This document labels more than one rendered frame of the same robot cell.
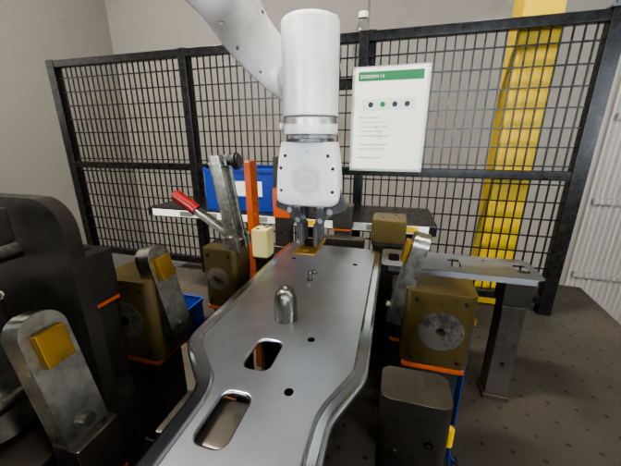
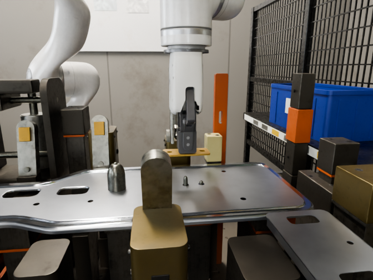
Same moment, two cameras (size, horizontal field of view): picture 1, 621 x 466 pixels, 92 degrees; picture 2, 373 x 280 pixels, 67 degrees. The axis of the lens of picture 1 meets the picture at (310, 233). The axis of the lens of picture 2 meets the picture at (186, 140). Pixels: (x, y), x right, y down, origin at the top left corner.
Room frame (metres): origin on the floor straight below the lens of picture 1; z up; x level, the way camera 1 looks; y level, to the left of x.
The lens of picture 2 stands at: (0.30, -0.45, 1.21)
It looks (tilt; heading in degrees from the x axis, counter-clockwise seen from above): 15 degrees down; 67
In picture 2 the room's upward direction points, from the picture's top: straight up
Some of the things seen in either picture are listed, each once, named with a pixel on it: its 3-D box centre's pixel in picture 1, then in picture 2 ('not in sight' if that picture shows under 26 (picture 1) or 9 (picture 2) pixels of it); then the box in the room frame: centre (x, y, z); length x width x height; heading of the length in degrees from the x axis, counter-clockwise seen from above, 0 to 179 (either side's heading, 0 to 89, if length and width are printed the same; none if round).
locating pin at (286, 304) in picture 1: (286, 306); (116, 179); (0.37, 0.03, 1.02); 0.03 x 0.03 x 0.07
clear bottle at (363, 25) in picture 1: (361, 47); not in sight; (1.11, -0.17, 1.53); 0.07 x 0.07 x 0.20
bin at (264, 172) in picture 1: (258, 186); (317, 108); (0.98, 0.17, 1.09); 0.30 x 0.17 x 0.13; 78
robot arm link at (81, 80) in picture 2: not in sight; (74, 96); (0.32, 0.64, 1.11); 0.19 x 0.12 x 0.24; 17
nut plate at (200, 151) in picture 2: (310, 243); (186, 149); (0.49, 0.00, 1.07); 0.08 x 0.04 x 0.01; 165
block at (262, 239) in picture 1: (265, 305); (211, 206); (0.60, 0.10, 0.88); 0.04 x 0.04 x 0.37; 75
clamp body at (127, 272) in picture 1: (152, 381); (109, 198); (0.37, 0.24, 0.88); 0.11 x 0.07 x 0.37; 75
